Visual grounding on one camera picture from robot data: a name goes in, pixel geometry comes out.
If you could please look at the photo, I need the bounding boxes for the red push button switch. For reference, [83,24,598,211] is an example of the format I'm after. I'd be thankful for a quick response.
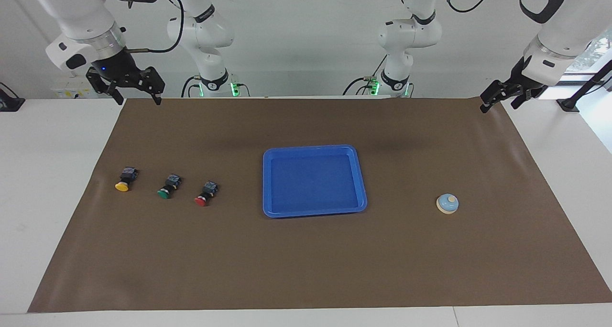
[194,181,219,207]

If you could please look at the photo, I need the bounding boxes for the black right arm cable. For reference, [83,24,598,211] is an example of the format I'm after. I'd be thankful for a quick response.
[125,0,185,54]

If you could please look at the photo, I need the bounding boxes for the black right base cable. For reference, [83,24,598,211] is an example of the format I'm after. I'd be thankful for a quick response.
[181,76,201,98]

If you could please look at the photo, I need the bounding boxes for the yellow push button switch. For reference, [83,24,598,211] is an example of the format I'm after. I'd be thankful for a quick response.
[115,167,139,192]

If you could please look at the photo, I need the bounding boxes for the black left base cable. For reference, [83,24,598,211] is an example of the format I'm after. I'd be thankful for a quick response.
[342,54,389,97]

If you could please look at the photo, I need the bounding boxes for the black base cable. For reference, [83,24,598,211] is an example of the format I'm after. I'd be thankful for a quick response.
[342,54,389,97]
[181,76,201,98]

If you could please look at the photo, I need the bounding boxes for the green push button switch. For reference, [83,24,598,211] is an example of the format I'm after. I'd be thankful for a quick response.
[157,174,183,199]

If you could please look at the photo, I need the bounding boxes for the black stand with foot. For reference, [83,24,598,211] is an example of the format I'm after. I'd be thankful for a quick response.
[556,59,612,112]

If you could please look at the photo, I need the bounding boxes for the brown table mat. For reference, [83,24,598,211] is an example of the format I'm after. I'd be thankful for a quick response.
[27,98,612,313]

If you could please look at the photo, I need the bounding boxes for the black clamp mount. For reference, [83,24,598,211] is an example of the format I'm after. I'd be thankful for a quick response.
[0,82,25,112]

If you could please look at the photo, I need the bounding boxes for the light blue desk bell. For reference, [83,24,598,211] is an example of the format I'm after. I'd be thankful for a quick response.
[436,193,459,215]

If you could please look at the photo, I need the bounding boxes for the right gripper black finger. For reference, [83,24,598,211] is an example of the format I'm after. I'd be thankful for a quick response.
[140,67,166,106]
[86,67,124,106]

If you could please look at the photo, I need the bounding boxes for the blue plastic tray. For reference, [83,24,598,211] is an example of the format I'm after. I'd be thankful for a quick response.
[262,144,368,218]

